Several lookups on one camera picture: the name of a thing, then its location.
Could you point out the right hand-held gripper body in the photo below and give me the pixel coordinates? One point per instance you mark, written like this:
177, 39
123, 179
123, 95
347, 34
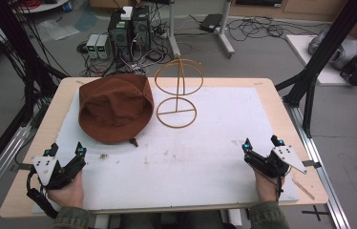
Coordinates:
273, 162

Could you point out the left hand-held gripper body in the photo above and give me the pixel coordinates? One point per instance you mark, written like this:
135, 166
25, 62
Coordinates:
50, 168

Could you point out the brown bucket hat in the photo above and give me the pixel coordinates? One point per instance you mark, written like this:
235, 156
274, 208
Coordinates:
116, 108

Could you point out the person's right hand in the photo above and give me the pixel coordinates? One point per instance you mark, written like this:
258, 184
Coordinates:
267, 187

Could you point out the person's left hand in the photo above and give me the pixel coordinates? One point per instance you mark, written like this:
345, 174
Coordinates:
67, 192

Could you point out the wooden stick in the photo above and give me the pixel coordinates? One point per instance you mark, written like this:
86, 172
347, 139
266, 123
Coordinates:
303, 189

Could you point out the right green jacket sleeve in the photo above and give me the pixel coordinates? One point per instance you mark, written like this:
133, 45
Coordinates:
268, 215

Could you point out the green jacket sleeve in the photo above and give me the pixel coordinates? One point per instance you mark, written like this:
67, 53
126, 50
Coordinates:
268, 215
71, 218

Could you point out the left green jacket sleeve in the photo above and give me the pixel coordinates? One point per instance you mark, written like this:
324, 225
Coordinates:
71, 218

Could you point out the white foam mat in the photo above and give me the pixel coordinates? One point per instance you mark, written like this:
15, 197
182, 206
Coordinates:
173, 149

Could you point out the white floor platform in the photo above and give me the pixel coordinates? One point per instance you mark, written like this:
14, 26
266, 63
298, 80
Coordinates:
332, 60

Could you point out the grey power supply unit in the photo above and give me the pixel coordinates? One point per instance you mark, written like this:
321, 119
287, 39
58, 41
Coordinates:
92, 46
102, 47

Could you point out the grey robot head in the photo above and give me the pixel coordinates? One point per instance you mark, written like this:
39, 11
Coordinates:
345, 52

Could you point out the black computer tower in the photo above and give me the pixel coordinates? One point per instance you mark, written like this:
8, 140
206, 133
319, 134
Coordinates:
141, 30
120, 35

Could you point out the white stand legs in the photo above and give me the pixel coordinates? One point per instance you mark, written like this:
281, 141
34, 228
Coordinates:
199, 28

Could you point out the black box on floor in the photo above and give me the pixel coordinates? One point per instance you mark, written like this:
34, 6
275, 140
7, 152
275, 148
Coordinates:
210, 23

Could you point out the black metal frame post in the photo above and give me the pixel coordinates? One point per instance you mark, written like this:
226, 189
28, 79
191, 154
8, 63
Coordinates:
24, 51
323, 60

